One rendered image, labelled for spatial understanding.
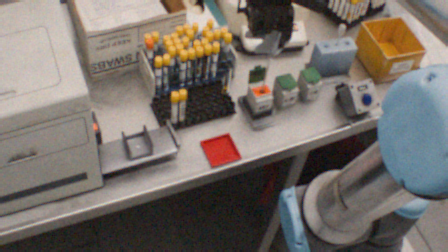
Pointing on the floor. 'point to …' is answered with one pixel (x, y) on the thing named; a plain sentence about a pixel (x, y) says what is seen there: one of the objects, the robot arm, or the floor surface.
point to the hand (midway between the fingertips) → (271, 49)
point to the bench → (252, 145)
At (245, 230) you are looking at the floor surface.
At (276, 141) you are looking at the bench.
